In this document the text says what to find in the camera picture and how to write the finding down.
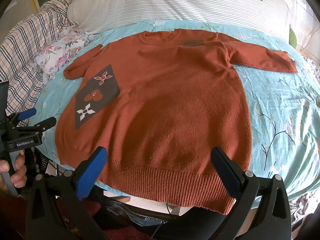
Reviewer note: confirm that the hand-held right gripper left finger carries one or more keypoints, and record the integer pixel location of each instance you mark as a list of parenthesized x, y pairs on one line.
[(92, 173)]

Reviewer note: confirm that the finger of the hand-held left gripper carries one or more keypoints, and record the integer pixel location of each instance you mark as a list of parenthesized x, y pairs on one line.
[(46, 123), (26, 114)]

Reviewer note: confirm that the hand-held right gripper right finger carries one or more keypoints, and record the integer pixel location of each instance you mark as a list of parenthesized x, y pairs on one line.
[(225, 171)]

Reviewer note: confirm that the orange knitted sweater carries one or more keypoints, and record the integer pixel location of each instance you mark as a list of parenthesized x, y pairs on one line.
[(170, 110)]

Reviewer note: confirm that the person's left hand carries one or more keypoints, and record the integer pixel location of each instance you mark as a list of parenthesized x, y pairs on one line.
[(18, 172)]

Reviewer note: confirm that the clear plastic bag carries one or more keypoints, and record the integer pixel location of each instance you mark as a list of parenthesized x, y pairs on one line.
[(130, 212)]

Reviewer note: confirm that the plaid cloth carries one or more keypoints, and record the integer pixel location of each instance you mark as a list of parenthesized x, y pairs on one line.
[(22, 55)]

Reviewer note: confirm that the pink floral pillow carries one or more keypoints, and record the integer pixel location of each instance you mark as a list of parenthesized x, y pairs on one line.
[(60, 52)]

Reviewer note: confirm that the light blue floral bed sheet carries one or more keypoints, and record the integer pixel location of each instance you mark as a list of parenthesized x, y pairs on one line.
[(280, 110)]

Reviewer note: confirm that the small green object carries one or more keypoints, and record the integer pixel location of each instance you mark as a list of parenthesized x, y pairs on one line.
[(292, 36)]

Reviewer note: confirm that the white striped quilt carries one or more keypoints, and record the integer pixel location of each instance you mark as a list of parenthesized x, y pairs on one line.
[(180, 2)]

